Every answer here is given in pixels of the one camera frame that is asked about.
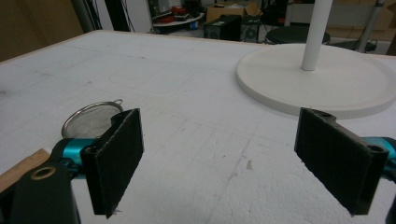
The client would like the white round stand with pole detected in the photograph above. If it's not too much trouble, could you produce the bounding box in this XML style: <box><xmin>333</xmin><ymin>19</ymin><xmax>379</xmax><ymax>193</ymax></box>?
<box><xmin>235</xmin><ymin>0</ymin><xmax>396</xmax><ymax>120</ymax></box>

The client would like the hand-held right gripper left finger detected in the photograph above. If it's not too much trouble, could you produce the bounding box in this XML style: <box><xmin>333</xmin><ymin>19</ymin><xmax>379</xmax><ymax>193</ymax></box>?
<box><xmin>79</xmin><ymin>107</ymin><xmax>145</xmax><ymax>219</ymax></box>

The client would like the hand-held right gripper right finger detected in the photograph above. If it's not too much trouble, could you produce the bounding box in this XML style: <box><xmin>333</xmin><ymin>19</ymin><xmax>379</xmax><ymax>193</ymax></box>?
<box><xmin>293</xmin><ymin>106</ymin><xmax>390</xmax><ymax>217</ymax></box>

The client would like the white round side table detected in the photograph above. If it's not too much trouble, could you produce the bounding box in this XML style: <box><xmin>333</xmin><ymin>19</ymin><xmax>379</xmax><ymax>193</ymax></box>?
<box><xmin>151</xmin><ymin>12</ymin><xmax>205</xmax><ymax>28</ymax></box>

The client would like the black round stool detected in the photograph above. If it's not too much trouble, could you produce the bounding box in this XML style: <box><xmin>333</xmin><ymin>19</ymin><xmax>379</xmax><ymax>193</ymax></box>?
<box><xmin>265</xmin><ymin>24</ymin><xmax>332</xmax><ymax>46</ymax></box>

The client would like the grey metal stand pole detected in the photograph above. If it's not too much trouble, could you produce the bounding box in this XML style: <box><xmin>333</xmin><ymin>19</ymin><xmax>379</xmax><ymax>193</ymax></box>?
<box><xmin>356</xmin><ymin>0</ymin><xmax>386</xmax><ymax>53</ymax></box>

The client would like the black computer case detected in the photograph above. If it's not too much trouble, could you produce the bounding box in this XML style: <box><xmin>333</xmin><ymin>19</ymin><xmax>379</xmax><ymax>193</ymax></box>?
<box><xmin>203</xmin><ymin>14</ymin><xmax>243</xmax><ymax>42</ymax></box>

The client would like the brown cardboard box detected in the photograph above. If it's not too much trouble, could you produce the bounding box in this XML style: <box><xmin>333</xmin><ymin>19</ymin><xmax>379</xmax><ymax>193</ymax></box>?
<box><xmin>205</xmin><ymin>1</ymin><xmax>262</xmax><ymax>23</ymax></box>

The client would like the wooden board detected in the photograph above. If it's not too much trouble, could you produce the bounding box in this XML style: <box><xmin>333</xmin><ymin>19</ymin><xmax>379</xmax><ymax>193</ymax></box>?
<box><xmin>0</xmin><ymin>147</ymin><xmax>51</xmax><ymax>193</ymax></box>

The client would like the round metal mesh strainer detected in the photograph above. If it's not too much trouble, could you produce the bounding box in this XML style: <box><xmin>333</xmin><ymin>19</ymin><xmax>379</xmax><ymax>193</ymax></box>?
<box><xmin>61</xmin><ymin>98</ymin><xmax>125</xmax><ymax>140</ymax></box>

